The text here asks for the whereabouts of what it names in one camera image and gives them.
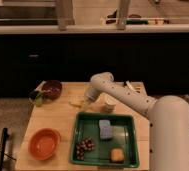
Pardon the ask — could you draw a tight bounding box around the yellow banana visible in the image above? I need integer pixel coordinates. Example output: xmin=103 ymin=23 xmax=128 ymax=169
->
xmin=69 ymin=97 xmax=84 ymax=108

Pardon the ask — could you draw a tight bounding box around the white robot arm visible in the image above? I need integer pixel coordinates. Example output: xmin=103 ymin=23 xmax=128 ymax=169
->
xmin=84 ymin=72 xmax=189 ymax=171

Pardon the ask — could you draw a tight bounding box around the dark maroon bowl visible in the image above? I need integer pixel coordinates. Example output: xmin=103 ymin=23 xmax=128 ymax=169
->
xmin=42 ymin=80 xmax=62 ymax=100

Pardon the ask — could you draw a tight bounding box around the orange red bowl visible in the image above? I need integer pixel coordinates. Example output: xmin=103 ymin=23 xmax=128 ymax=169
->
xmin=28 ymin=128 xmax=61 ymax=161

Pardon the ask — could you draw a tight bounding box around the white paper cup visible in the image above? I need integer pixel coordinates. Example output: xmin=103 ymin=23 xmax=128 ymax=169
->
xmin=103 ymin=95 xmax=116 ymax=113

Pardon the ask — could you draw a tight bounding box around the blue sponge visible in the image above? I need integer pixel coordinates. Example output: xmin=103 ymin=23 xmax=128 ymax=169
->
xmin=99 ymin=120 xmax=113 ymax=140

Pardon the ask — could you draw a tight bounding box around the green plastic tray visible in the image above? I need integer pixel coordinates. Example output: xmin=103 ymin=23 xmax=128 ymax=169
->
xmin=70 ymin=112 xmax=140 ymax=168

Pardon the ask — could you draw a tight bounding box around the purple grape bunch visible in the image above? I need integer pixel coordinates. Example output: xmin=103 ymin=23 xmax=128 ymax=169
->
xmin=75 ymin=138 xmax=95 ymax=160

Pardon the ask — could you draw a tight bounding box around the white knife utensil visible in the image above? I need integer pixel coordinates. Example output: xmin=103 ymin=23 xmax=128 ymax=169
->
xmin=125 ymin=81 xmax=140 ymax=93

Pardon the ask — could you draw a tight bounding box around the green black vegetable toy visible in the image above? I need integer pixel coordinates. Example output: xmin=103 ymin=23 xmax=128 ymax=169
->
xmin=29 ymin=90 xmax=43 ymax=107

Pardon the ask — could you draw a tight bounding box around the yellow bread roll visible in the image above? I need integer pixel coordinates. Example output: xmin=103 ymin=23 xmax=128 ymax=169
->
xmin=110 ymin=148 xmax=125 ymax=162

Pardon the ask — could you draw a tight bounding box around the black stand tripod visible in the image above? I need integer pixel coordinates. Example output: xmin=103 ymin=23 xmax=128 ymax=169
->
xmin=0 ymin=128 xmax=14 ymax=171

